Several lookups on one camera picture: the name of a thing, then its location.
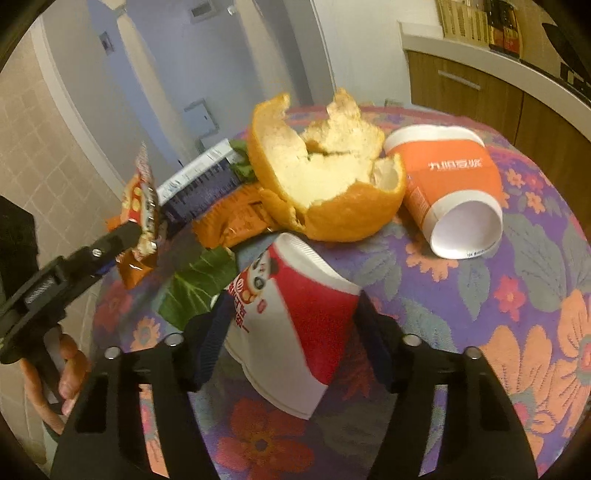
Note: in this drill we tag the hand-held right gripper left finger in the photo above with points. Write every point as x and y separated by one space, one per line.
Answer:
214 333

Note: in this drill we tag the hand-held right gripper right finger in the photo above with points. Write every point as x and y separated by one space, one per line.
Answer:
369 333

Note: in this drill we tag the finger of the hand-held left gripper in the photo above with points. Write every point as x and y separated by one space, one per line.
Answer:
115 237

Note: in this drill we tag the orange red snack packet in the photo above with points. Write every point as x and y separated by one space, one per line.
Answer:
138 194

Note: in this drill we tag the large green leaf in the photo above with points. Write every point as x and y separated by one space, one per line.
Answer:
198 281

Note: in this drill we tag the red white paper cup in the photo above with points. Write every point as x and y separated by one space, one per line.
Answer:
300 323

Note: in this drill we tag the dark blue cardboard box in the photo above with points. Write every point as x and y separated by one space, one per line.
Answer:
198 189

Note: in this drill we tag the orange peel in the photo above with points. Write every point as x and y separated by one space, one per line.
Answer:
323 175

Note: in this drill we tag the orange paper cup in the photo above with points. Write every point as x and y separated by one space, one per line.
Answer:
452 175

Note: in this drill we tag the person's left hand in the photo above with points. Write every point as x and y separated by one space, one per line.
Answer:
74 364

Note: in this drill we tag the floral tablecloth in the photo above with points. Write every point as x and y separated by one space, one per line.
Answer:
461 300

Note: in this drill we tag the crumpled orange wrapper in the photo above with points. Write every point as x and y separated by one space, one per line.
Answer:
231 217

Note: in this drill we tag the small green leaf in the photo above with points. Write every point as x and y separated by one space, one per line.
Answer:
242 168

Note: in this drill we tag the wooden kitchen cabinet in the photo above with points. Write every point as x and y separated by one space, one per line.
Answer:
461 92

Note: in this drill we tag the white kitchen countertop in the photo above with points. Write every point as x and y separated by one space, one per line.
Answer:
461 53

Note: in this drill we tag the bamboo rack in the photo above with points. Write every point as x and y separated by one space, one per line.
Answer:
461 21

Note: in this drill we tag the black glass stove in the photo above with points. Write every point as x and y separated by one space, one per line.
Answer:
568 64

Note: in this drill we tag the red label sauce bottle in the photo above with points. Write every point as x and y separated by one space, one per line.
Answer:
513 27

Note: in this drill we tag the grey wall panel box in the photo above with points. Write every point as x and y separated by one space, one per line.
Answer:
201 117

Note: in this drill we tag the small wall switch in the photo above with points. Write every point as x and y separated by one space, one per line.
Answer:
106 42

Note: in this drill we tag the wall vent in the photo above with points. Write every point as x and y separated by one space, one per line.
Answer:
199 11

